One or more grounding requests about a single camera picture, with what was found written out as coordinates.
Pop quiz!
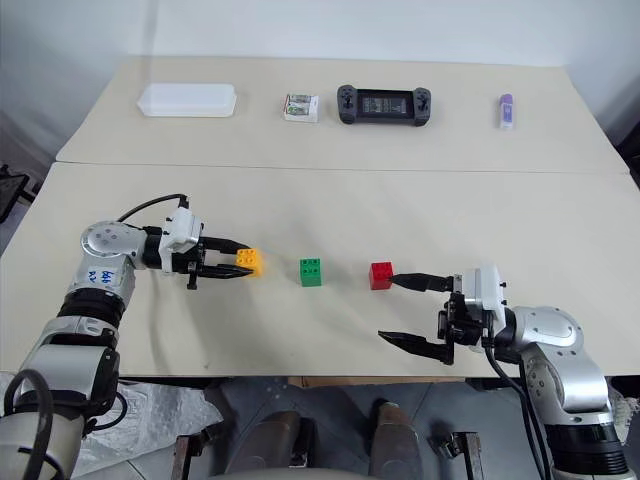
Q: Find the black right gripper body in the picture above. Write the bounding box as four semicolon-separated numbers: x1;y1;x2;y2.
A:
437;290;494;347

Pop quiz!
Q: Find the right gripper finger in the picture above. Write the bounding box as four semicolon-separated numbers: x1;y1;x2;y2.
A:
391;272;464;294
377;329;457;367

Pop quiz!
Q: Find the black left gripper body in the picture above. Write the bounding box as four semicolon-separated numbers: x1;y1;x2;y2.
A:
167;239;211;291

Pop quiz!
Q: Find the yellow toy brick cube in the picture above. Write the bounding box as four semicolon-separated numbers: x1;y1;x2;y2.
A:
235;247;266;278

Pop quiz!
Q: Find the red toy brick cube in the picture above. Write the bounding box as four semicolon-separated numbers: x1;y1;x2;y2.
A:
369;261;395;291

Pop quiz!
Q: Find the green toy brick cube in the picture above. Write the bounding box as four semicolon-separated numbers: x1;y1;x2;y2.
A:
299;257;324;289

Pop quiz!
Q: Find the dark brown rounded shape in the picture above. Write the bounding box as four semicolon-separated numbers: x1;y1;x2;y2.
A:
371;398;424;472
243;409;302;470

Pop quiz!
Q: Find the white plastic lidded box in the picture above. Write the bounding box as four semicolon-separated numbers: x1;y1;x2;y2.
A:
136;82;238;120

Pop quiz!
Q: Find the crumpled clear plastic sheet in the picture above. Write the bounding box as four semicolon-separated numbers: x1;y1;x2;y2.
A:
74;378;224;467

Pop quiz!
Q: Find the small white printed carton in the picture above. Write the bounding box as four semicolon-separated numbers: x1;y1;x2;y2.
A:
281;92;322;123

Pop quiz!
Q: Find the black handheld game controller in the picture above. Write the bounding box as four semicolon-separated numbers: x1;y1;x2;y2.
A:
335;84;435;128

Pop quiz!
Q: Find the white crumpled cloth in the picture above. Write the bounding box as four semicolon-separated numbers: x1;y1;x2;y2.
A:
606;383;640;437

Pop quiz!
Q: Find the white purple-capped tube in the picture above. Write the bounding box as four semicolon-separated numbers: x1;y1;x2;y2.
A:
497;93;517;132

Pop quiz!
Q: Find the dark chair part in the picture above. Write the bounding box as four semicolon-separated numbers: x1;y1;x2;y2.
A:
616;133;640;187

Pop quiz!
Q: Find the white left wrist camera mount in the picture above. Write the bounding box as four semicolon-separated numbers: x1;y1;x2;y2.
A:
158;207;207;255

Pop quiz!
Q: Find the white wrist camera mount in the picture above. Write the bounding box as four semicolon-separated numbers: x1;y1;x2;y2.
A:
459;264;509;324
158;207;207;255

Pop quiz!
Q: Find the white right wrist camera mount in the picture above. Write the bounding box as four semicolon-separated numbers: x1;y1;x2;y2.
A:
459;264;509;324

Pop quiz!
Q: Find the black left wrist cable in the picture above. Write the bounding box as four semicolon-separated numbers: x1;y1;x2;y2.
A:
117;193;192;224

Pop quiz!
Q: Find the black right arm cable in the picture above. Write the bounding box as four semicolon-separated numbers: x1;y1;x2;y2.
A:
481;335;557;480

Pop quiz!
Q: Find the rusty metal bracket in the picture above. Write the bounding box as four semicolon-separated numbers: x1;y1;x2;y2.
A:
428;430;484;480
171;429;224;480

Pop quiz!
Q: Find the thick black cable loop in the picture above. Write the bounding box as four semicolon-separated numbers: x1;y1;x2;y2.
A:
1;369;56;480

